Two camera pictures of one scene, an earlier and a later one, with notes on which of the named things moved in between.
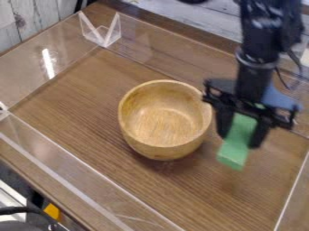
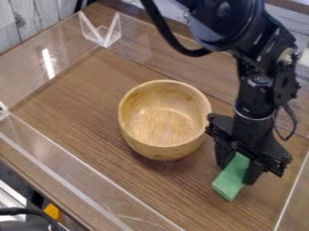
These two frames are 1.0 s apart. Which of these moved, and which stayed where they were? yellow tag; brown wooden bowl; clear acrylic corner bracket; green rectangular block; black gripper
Moved: green rectangular block; black gripper
Stayed: yellow tag; clear acrylic corner bracket; brown wooden bowl
